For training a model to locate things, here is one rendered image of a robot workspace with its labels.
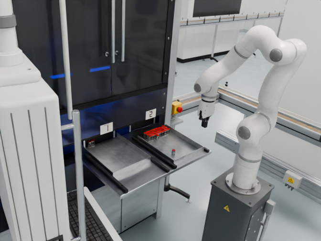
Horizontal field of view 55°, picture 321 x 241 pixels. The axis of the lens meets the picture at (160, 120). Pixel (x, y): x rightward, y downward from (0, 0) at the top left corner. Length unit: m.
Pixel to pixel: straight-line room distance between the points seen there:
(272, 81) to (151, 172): 0.79
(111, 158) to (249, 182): 0.78
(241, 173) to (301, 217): 1.50
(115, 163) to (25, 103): 0.95
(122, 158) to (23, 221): 0.82
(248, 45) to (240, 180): 0.70
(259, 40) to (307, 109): 1.69
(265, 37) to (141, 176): 0.92
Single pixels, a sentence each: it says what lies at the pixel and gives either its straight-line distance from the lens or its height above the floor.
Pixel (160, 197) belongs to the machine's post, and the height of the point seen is 0.23.
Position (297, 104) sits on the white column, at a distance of 3.10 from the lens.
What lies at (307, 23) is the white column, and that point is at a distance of 2.97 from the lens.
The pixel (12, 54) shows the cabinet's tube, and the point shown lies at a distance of 1.10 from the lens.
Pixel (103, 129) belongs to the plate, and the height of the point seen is 1.02.
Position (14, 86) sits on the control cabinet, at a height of 1.55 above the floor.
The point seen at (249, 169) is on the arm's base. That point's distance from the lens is 1.66.
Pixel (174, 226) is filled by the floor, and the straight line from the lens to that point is 2.67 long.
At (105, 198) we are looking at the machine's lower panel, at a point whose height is 0.49.
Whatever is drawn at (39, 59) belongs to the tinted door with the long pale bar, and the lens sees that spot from 1.52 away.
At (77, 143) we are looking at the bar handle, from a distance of 1.04.
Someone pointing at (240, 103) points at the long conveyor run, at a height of 0.92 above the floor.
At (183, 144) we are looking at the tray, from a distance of 1.99.
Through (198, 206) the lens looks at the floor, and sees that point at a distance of 2.87.
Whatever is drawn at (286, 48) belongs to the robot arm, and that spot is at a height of 1.64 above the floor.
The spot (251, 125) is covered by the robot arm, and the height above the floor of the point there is 1.27.
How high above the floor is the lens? 1.91
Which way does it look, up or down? 27 degrees down
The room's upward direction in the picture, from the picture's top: 5 degrees clockwise
